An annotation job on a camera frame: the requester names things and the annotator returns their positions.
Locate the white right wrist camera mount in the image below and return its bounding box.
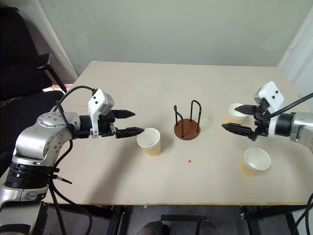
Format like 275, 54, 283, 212
253, 81, 285, 138

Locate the black metal table frame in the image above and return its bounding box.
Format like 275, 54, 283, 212
45, 202, 313, 235

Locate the yellow paper cup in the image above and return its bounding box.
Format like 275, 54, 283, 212
239, 146, 272, 178
225, 103, 249, 125
135, 127, 162, 158

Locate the wooden base wire cup holder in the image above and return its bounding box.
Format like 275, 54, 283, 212
173, 99, 202, 141

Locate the dark rounded shape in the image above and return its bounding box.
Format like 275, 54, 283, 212
140, 220, 170, 235

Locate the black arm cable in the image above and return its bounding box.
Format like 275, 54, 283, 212
255, 92, 313, 121
47, 85, 99, 235

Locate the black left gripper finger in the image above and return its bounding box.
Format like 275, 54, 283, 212
115, 126, 146, 140
114, 109, 136, 120

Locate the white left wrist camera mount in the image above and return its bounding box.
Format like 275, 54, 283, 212
87, 89, 115, 137

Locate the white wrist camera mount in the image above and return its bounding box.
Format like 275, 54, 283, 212
253, 81, 285, 138
87, 89, 115, 137

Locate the black office chair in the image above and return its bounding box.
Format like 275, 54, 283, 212
0, 6, 68, 177

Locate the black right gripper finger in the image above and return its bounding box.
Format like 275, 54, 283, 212
221, 122, 255, 141
234, 104, 257, 115

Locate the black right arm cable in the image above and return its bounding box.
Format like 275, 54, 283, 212
255, 92, 313, 121

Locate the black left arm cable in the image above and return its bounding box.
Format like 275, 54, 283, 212
47, 85, 99, 235

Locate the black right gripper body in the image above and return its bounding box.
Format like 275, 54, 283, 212
248, 104, 269, 143

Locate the black hanging cable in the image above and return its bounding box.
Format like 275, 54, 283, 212
295, 192, 313, 235

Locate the black zip tie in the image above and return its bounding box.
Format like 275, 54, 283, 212
48, 167, 73, 185

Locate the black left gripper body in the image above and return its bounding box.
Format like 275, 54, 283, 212
97, 110, 118, 138

